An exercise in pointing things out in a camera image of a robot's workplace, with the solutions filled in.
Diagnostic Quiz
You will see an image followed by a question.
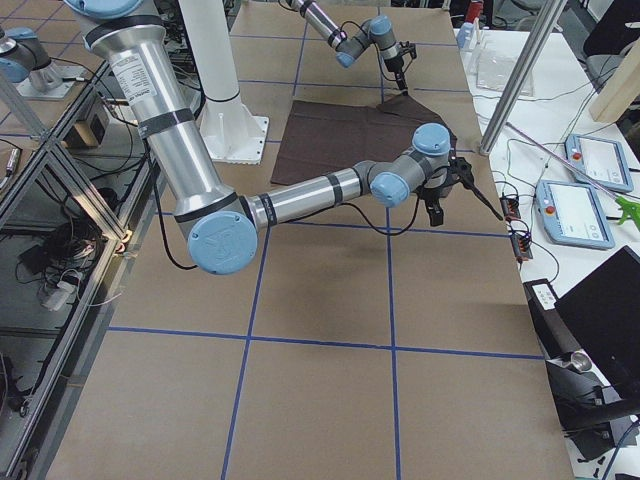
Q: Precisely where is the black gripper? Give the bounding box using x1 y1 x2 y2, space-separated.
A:
417 174 454 227
382 49 406 95

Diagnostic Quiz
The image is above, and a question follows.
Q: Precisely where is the brown t-shirt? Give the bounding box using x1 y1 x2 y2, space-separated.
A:
271 95 445 185

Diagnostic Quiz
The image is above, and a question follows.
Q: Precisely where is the black power strip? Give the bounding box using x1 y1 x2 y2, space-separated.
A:
499 195 533 265

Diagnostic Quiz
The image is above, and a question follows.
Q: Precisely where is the clear plastic bag sheet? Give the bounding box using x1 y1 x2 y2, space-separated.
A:
476 49 517 92

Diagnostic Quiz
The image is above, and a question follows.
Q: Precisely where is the near teach pendant tablet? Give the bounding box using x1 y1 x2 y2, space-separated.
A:
535 180 615 250

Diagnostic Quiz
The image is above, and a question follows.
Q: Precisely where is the teach pendant tablet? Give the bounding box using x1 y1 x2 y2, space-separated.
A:
565 134 634 193
535 180 615 250

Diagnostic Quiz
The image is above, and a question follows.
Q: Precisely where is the far teach pendant tablet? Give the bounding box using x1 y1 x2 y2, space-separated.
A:
565 134 634 193

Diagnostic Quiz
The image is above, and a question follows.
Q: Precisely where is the metal reacher grabber tool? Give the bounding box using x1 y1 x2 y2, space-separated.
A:
505 121 640 229

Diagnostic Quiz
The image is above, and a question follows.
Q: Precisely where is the black monitor screen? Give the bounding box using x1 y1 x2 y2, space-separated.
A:
556 246 639 398

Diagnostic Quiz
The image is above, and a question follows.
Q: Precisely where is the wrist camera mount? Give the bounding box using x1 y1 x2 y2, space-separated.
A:
446 157 475 190
398 41 417 61

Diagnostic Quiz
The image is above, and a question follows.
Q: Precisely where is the aluminium frame post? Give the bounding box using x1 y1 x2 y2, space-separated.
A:
479 0 567 156

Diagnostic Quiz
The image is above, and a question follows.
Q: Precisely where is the white camera pillar base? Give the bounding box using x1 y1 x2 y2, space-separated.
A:
179 0 269 165

